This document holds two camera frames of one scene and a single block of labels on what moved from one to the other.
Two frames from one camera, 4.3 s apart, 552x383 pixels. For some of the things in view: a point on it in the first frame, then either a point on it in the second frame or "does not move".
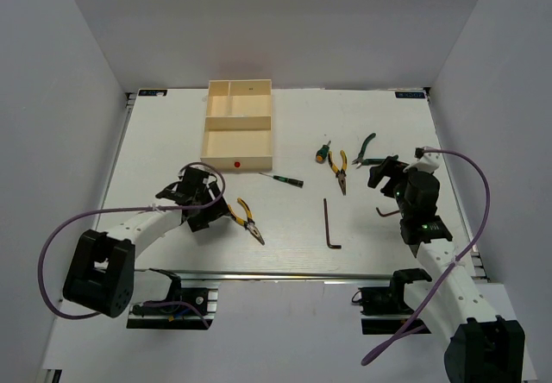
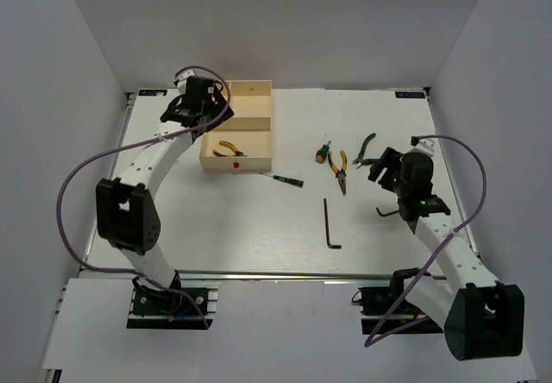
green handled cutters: x=360 y=161 does not move
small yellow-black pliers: x=248 y=224 to x=237 y=153
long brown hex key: x=328 y=237 does not move
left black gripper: x=215 y=212 to x=220 y=109
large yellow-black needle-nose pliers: x=341 y=173 does not move
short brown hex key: x=385 y=214 does not move
